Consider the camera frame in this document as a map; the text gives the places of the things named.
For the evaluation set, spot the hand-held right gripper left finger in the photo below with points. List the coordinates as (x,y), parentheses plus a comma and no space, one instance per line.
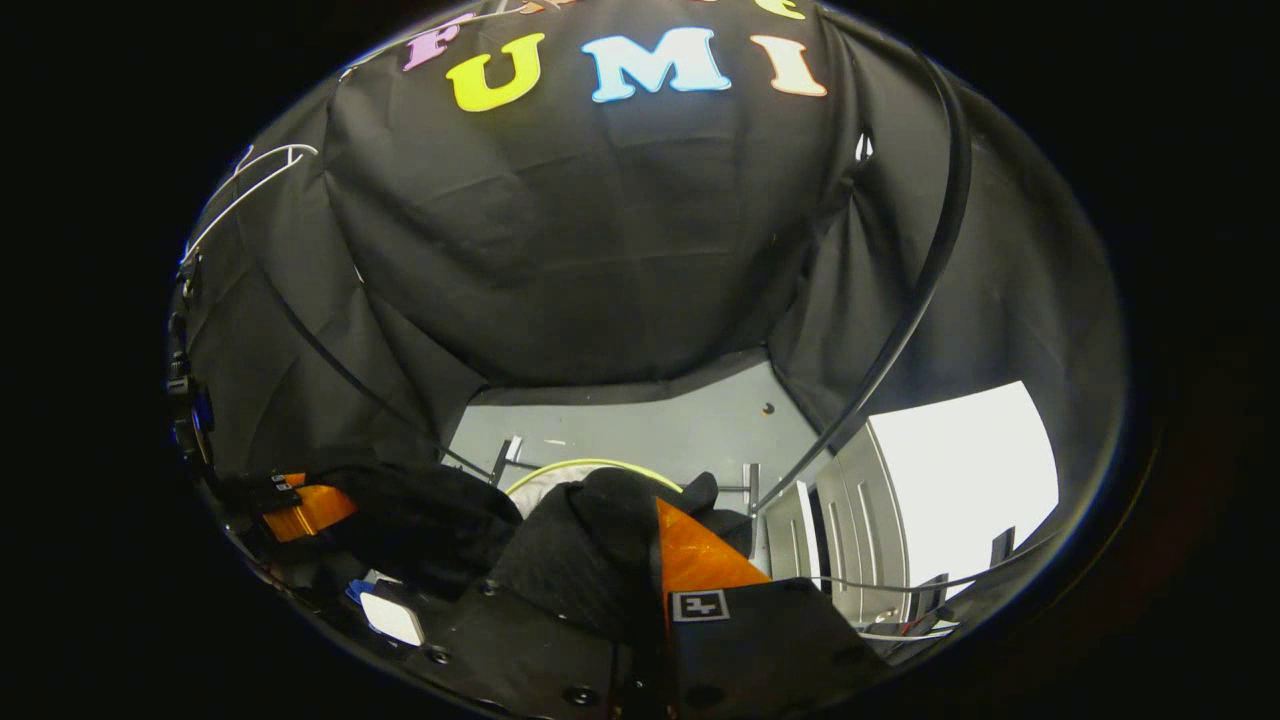
(520,660)

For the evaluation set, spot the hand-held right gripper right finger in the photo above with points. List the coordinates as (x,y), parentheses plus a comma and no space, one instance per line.
(760,650)

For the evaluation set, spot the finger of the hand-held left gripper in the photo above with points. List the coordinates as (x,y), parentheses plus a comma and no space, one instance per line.
(310,510)

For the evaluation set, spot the black knit garment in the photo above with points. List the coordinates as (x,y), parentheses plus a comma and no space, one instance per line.
(580,560)

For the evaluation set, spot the beige laundry hamper yellow rim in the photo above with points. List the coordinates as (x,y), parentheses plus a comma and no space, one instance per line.
(545,485)

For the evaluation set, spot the black metal clothes rack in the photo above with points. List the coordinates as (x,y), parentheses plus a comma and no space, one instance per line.
(940,230)

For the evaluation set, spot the white cabinet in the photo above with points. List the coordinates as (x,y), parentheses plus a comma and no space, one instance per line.
(960,470)

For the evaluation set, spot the black backdrop cloth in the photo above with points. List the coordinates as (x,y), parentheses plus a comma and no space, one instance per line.
(600,220)

